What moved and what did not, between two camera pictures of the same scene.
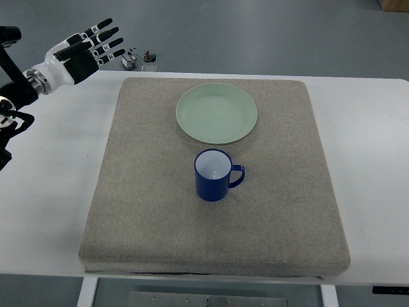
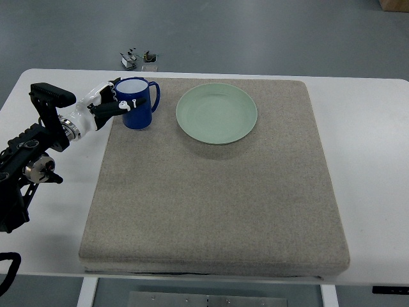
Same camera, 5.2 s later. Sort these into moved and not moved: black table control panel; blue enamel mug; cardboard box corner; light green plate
Moved: blue enamel mug
Not moved: black table control panel; light green plate; cardboard box corner
